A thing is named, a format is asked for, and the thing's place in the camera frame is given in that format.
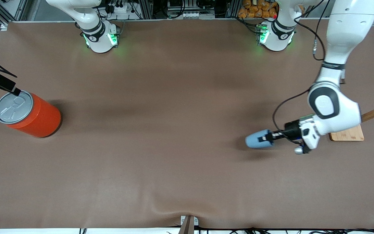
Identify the orange can with grey lid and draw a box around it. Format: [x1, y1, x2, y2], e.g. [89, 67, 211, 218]
[0, 90, 62, 138]

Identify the white power strip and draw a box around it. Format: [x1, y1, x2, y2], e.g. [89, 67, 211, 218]
[104, 3, 135, 14]

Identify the brown table cloth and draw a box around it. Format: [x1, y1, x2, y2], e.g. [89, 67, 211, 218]
[0, 19, 374, 230]

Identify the blue cup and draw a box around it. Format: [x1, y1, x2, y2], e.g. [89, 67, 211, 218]
[245, 129, 274, 149]

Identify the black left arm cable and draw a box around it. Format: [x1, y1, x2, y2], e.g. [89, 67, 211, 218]
[272, 0, 332, 145]

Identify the wooden mug tree stand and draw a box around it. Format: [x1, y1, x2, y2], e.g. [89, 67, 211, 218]
[329, 88, 374, 142]

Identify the bag of orange buns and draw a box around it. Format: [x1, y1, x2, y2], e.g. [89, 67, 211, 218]
[238, 0, 278, 19]

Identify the metal table edge bracket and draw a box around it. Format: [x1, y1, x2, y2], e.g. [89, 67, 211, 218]
[178, 215, 199, 234]

